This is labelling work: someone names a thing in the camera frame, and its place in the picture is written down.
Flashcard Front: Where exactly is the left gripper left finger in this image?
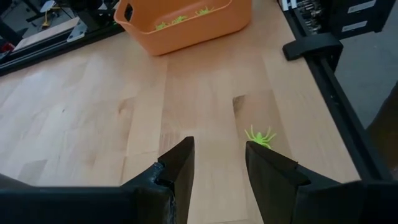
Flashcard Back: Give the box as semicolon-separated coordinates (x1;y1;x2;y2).
0;136;196;224

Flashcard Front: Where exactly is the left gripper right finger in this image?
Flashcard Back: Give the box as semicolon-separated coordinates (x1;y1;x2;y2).
244;141;398;224

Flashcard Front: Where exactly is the neon green plastic spider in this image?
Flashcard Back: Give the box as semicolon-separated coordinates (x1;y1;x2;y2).
244;124;277;150

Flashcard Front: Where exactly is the person's leg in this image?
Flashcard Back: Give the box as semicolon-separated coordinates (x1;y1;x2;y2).
366;81;398;177

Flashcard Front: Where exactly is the orange plastic bin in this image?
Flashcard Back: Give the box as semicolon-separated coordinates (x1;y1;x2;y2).
113;0;253;57

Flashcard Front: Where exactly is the black controller box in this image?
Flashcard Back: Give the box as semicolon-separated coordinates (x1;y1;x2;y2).
278;0;398;41

